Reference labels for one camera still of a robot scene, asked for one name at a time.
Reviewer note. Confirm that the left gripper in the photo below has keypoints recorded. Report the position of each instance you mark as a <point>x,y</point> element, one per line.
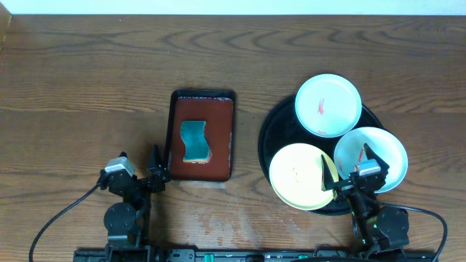
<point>157,165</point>

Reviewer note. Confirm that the green yellow sponge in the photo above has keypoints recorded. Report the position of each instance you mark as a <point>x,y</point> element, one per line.
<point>197,149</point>

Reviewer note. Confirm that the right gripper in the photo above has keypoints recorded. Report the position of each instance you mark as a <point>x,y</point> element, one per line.
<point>328,181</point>

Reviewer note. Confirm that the rectangular black red tray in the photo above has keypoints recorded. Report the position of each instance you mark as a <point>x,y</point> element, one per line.
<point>217,108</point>

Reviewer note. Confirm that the pale green plate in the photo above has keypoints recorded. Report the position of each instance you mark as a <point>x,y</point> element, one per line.
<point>328,105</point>
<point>349,151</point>

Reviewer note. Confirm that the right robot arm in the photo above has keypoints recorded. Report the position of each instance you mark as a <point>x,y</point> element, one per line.
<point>381,228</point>

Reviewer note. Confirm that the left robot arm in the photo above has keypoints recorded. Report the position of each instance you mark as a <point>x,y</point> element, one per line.
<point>127,222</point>

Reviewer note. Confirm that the yellow plate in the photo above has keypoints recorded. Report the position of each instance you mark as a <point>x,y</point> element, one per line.
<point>296,174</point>

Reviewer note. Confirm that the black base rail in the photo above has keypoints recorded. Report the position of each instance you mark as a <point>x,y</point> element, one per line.
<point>233,255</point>

